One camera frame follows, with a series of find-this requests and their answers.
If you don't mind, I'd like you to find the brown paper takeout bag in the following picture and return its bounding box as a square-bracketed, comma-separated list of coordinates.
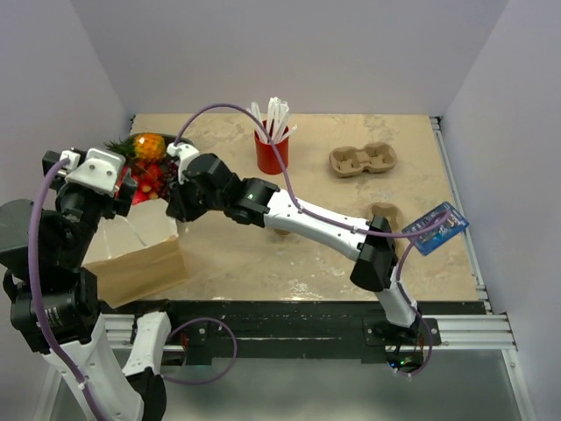
[83, 199, 188, 308]

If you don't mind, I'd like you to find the red lychee fruit cluster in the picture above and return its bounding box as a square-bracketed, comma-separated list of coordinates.
[122, 161, 164, 197]

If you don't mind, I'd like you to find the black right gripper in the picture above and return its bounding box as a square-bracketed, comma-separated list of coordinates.
[167, 171, 228, 222]

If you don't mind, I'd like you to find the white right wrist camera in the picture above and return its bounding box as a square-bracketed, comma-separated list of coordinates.
[167, 143, 201, 184]

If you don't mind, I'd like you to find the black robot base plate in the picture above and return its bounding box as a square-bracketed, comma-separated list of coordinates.
[101, 300, 486, 366]

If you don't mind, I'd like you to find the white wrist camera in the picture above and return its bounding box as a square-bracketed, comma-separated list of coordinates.
[167, 143, 201, 184]
[57, 148, 125, 197]

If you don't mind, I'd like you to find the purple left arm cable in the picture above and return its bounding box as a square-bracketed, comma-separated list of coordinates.
[27, 158, 240, 421]

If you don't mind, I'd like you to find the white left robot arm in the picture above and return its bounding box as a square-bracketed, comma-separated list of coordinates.
[1, 170, 181, 420]

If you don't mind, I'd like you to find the blue card packet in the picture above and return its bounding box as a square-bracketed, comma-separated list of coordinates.
[402, 201, 469, 256]

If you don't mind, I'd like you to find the dark red grape bunch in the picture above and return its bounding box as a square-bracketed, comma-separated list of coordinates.
[155, 161, 178, 198]

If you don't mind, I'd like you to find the brown pulp cup carrier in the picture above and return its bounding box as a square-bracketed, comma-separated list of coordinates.
[329, 142, 397, 178]

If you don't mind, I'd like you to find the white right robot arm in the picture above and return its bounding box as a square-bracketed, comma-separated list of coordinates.
[167, 145, 422, 345]

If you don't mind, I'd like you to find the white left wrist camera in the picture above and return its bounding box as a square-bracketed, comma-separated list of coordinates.
[57, 148, 125, 197]

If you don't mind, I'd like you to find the white wrapped straw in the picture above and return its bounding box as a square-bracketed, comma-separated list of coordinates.
[272, 98, 289, 143]
[250, 101, 268, 144]
[245, 102, 268, 145]
[266, 96, 278, 139]
[275, 125, 298, 144]

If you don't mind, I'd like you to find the red apple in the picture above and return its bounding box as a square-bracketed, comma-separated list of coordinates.
[132, 189, 160, 205]

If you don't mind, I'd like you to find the red ribbed straw cup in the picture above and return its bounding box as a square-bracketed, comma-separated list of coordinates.
[253, 129, 289, 175]

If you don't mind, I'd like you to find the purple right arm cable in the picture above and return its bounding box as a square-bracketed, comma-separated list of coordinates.
[173, 103, 452, 378]

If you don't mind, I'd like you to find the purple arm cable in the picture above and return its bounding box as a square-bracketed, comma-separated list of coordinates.
[27, 158, 240, 421]
[173, 103, 452, 378]

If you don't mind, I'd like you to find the orange pineapple fruit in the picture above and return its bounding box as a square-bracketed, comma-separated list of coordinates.
[105, 132, 167, 163]

